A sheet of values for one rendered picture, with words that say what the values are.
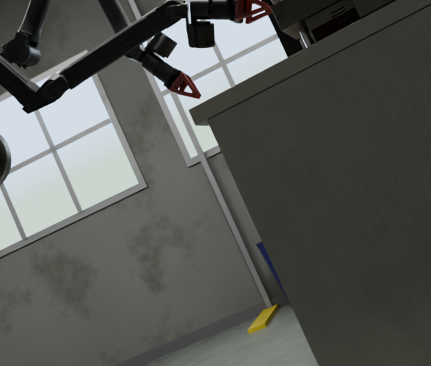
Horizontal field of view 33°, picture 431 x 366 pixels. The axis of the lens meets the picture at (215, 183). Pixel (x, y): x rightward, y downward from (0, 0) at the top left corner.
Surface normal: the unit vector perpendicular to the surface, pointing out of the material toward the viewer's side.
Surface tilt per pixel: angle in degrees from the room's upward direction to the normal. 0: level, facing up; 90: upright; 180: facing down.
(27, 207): 90
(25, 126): 90
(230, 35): 90
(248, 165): 90
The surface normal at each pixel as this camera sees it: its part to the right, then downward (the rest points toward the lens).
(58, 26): -0.21, 0.01
